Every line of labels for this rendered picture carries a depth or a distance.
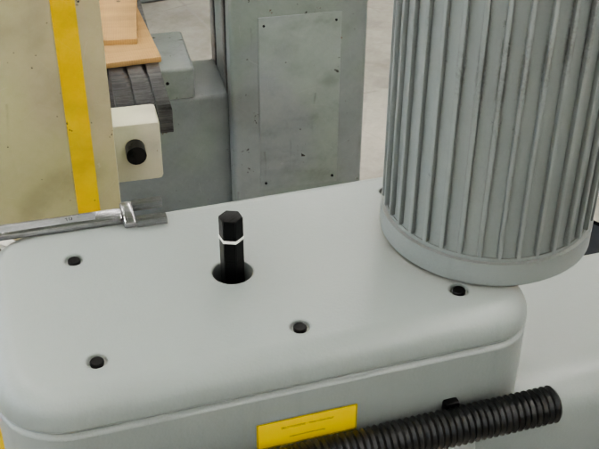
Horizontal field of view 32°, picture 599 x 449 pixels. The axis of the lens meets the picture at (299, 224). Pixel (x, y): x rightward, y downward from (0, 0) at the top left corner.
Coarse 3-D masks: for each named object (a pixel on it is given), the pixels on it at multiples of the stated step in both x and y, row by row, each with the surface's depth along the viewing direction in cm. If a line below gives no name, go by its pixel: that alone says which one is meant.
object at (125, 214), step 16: (112, 208) 100; (128, 208) 100; (144, 208) 101; (0, 224) 98; (16, 224) 98; (32, 224) 98; (48, 224) 98; (64, 224) 98; (80, 224) 98; (96, 224) 99; (128, 224) 98; (144, 224) 99; (0, 240) 97
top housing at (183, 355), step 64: (320, 192) 104; (0, 256) 95; (64, 256) 95; (128, 256) 95; (192, 256) 95; (256, 256) 95; (320, 256) 95; (384, 256) 95; (0, 320) 88; (64, 320) 87; (128, 320) 87; (192, 320) 87; (256, 320) 87; (320, 320) 87; (384, 320) 87; (448, 320) 88; (512, 320) 90; (0, 384) 82; (64, 384) 81; (128, 384) 81; (192, 384) 82; (256, 384) 84; (320, 384) 86; (384, 384) 88; (448, 384) 91; (512, 384) 95; (64, 448) 81; (128, 448) 83; (192, 448) 85; (256, 448) 88
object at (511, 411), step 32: (416, 416) 91; (448, 416) 90; (480, 416) 90; (512, 416) 91; (544, 416) 92; (288, 448) 87; (320, 448) 86; (352, 448) 87; (384, 448) 87; (416, 448) 88
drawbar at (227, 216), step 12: (228, 216) 90; (240, 216) 90; (228, 228) 89; (240, 228) 90; (228, 240) 90; (228, 252) 91; (240, 252) 91; (228, 264) 92; (240, 264) 92; (228, 276) 92; (240, 276) 93
